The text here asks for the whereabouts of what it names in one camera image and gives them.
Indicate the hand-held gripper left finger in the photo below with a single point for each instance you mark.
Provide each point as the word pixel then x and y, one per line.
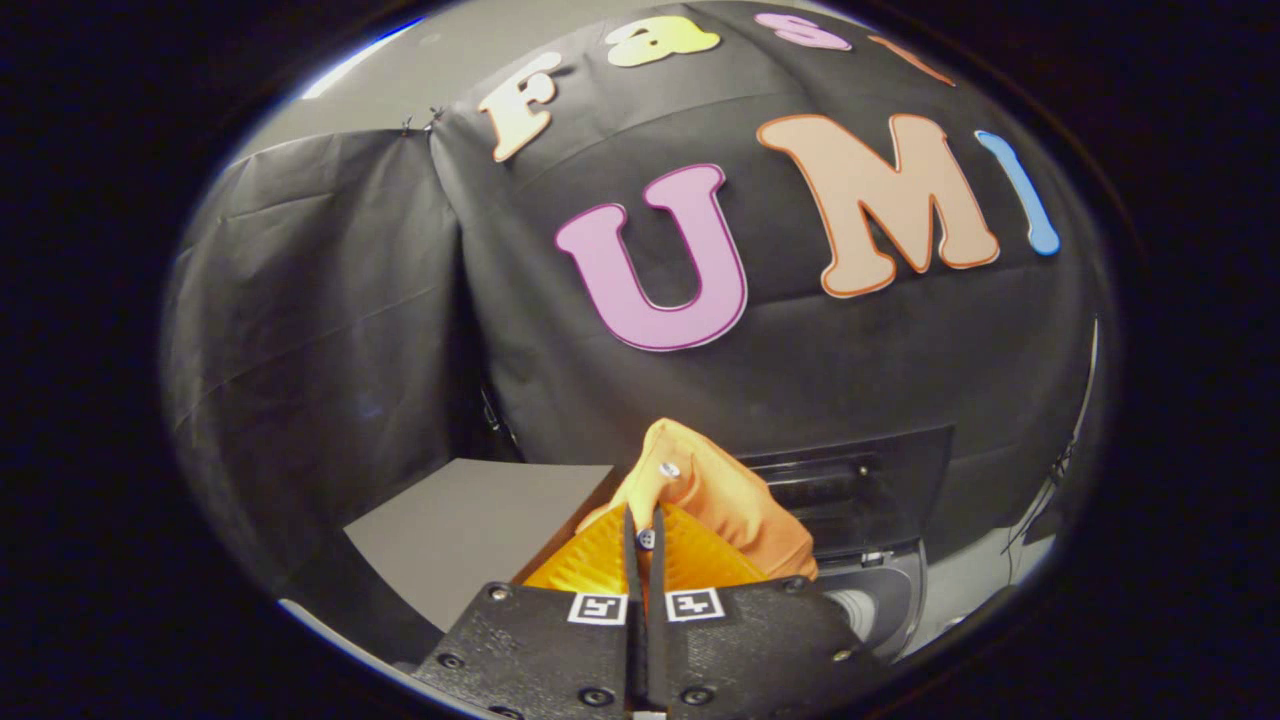
pixel 540 650

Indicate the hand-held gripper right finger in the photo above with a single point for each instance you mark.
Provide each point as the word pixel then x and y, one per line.
pixel 750 650

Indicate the orange garment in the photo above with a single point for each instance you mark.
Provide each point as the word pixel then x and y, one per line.
pixel 720 500

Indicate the dark washing machine lid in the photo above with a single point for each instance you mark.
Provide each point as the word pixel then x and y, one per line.
pixel 900 490

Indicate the beige cabinet with dark top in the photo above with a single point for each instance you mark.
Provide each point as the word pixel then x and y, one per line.
pixel 470 530

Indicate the black backdrop cloth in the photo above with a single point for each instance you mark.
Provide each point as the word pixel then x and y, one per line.
pixel 850 350

